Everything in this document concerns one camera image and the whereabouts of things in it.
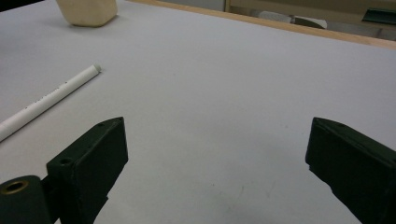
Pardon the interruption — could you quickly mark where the white and dark bundle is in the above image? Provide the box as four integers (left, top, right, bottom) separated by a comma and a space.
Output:
258, 10, 329, 30

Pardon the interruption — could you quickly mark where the cream pen holder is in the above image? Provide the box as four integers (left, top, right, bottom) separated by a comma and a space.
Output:
55, 0, 119, 28

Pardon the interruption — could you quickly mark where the white plastic tube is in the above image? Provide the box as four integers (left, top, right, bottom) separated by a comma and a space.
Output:
0, 63, 103, 143

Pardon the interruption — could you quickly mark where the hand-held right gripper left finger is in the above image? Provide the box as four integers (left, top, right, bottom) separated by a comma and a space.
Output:
46, 116, 129, 224

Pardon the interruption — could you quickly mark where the dark green object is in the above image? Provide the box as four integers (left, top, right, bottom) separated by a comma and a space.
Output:
361, 7, 396, 26

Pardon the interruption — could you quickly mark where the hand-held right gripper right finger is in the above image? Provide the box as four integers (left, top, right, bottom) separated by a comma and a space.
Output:
304, 117, 396, 224

